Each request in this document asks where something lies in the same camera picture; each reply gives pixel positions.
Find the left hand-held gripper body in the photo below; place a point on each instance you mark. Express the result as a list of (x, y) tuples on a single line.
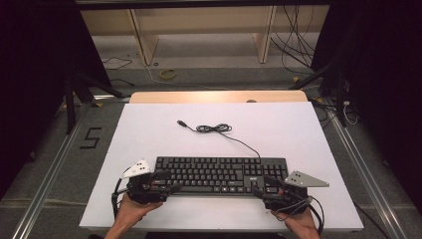
[(142, 191)]

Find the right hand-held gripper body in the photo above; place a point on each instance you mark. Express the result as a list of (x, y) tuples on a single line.
[(300, 179)]

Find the black keyboard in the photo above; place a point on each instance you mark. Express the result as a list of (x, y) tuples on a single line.
[(205, 172)]

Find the person's left hand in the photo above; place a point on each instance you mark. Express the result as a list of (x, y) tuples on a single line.
[(131, 212)]

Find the person's right hand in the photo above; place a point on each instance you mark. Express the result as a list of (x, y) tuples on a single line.
[(300, 220)]

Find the white board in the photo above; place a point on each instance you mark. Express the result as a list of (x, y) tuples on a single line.
[(282, 132)]

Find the person's black sleeve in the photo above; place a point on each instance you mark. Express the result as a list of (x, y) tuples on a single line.
[(95, 236)]

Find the light wooden table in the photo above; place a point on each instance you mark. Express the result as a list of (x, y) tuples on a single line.
[(199, 97)]

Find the black stand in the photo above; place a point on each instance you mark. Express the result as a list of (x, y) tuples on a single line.
[(69, 106), (340, 96)]

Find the yellow tape roll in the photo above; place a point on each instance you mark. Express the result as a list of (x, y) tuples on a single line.
[(167, 73)]

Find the black curtain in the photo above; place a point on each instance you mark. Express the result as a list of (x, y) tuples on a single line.
[(33, 83), (388, 83)]

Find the light wooden desk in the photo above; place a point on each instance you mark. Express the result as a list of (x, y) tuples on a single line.
[(149, 43)]

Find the metal floor rail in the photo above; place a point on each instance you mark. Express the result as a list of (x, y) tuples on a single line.
[(365, 172), (49, 172)]

